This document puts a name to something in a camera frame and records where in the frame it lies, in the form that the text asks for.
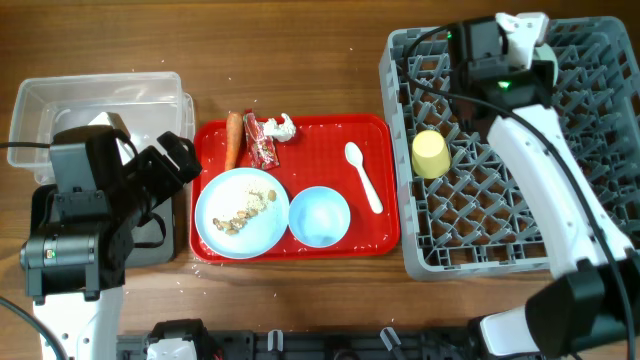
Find light blue plate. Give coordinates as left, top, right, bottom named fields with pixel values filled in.
left=194, top=168, right=289, bottom=260

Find grey dishwasher rack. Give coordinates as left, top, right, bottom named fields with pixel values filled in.
left=379, top=16, right=639, bottom=281

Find peanut scraps on plate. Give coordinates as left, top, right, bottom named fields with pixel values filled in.
left=212, top=190, right=277, bottom=235

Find orange carrot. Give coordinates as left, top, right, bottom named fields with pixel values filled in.
left=224, top=112, right=244, bottom=171

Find yellow cup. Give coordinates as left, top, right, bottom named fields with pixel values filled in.
left=411, top=130, right=451, bottom=179

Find black tray bin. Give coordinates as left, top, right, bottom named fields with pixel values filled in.
left=30, top=184, right=175, bottom=269

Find right black cable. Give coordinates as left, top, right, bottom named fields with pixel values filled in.
left=397, top=22, right=640, bottom=360

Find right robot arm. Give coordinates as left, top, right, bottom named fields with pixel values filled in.
left=448, top=13, right=639, bottom=358

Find light blue bowl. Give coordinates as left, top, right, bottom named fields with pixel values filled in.
left=288, top=186, right=351, bottom=249

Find left black cable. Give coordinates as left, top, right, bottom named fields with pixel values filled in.
left=0, top=140, right=69, bottom=360

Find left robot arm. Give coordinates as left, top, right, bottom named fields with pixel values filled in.
left=20, top=125, right=202, bottom=359

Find white plastic spoon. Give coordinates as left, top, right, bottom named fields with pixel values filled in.
left=344, top=142, right=383, bottom=214

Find red snack wrapper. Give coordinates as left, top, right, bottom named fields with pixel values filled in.
left=243, top=110, right=280, bottom=170

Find clear plastic bin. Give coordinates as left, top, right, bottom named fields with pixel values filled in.
left=6, top=71, right=196, bottom=186

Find white tissue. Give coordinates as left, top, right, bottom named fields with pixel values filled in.
left=263, top=113, right=296, bottom=142

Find black cable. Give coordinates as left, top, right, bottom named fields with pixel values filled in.
left=397, top=22, right=640, bottom=360
left=0, top=140, right=69, bottom=360

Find green bowl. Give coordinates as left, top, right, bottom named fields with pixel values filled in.
left=531, top=44, right=559, bottom=91

